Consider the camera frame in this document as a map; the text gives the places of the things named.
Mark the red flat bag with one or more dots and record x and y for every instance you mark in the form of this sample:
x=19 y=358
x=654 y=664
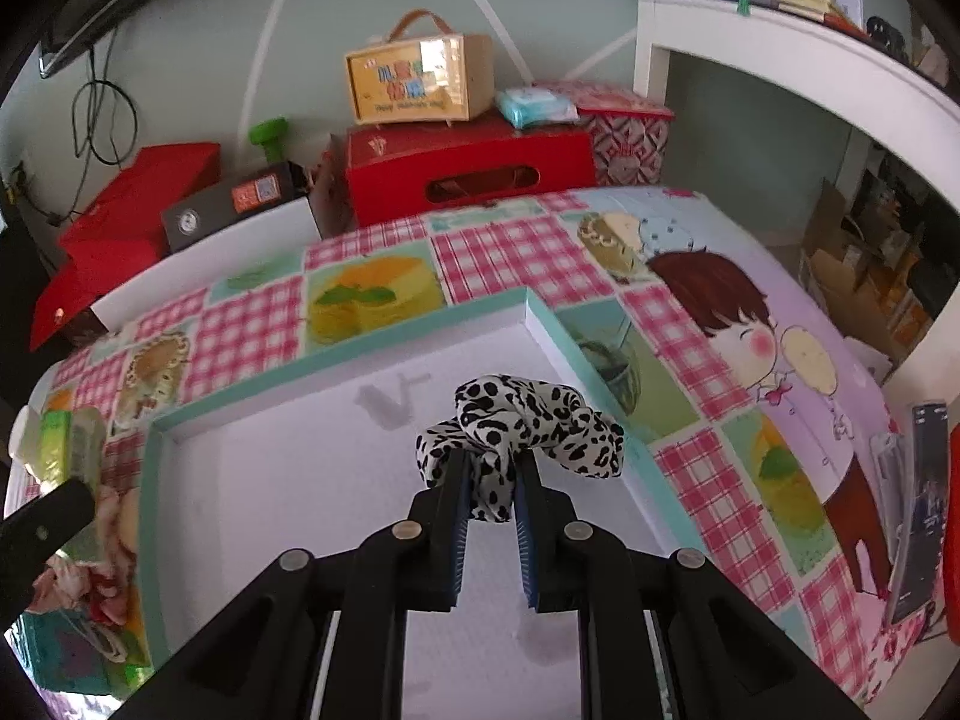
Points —
x=121 y=233

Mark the smartphone on stand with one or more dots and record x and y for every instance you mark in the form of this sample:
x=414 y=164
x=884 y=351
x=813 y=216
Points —
x=924 y=481

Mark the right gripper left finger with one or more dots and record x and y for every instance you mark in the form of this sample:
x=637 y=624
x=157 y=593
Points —
x=415 y=564

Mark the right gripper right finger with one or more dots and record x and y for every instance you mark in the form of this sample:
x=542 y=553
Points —
x=569 y=564

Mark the yellow box with handle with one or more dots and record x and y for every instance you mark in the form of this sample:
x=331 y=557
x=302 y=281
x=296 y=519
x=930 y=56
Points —
x=424 y=71

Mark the red patterned box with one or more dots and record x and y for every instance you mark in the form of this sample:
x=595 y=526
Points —
x=628 y=132

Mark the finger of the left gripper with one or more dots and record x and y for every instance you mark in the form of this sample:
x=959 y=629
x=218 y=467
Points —
x=32 y=534

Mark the blue wet wipes pack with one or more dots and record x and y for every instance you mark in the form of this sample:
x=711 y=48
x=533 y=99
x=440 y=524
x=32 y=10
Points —
x=532 y=106

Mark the pink plaid cartoon tablecloth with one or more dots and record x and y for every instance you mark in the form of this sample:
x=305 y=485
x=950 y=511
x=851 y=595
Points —
x=751 y=428

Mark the teal toy box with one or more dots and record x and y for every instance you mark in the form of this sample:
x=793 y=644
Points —
x=65 y=651

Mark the white foam board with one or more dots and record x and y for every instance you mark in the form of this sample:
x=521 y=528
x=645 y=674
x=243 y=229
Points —
x=226 y=253

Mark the green tissue pack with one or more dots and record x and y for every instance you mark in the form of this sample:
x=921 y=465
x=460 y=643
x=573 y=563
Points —
x=71 y=446

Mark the large red gift box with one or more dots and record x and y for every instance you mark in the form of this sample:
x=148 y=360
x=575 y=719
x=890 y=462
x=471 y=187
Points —
x=401 y=170

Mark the white teal-rimmed tray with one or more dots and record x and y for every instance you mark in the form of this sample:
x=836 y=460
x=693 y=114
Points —
x=319 y=454

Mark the green dumbbell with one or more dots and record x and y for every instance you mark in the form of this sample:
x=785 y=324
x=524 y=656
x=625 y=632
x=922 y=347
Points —
x=269 y=136

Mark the black white spotted scrunchie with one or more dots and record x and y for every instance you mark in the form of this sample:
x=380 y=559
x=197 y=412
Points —
x=497 y=418

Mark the black box with label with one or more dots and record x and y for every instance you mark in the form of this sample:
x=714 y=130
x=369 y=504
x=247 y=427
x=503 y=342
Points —
x=215 y=208

